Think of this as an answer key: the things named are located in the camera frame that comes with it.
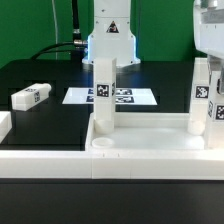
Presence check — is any white sheet with tags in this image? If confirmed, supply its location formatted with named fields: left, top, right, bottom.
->
left=63, top=87, right=157, bottom=105

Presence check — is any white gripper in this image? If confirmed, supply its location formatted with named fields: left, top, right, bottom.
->
left=193, top=0, right=224, bottom=95

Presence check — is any white desk top tray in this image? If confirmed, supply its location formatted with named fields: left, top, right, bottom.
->
left=85, top=112, right=224, bottom=154

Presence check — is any white thin cable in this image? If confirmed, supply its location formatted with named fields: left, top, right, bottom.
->
left=51, top=0, right=59, bottom=61

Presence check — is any black cable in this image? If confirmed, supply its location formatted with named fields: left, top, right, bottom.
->
left=30, top=40, right=88, bottom=61

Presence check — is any white left fence block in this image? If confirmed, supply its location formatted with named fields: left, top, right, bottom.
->
left=0, top=111, right=12, bottom=143

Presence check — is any black vertical cable connector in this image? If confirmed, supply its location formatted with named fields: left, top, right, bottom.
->
left=71, top=0, right=81, bottom=40

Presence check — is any white front fence bar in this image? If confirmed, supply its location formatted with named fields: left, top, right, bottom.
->
left=0, top=150, right=224, bottom=180

